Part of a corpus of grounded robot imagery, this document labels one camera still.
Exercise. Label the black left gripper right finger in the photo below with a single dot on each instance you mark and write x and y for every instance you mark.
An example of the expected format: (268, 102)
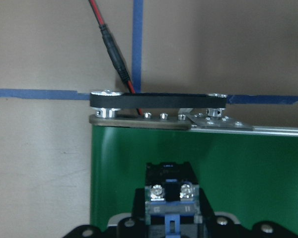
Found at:
(206, 215)

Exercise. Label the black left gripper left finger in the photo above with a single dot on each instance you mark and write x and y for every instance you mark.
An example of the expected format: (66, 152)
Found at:
(138, 212)

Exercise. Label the green push button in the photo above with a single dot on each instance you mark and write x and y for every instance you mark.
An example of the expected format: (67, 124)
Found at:
(172, 207)

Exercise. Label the green conveyor belt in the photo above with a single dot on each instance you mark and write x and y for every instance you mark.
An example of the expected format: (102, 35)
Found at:
(250, 171)

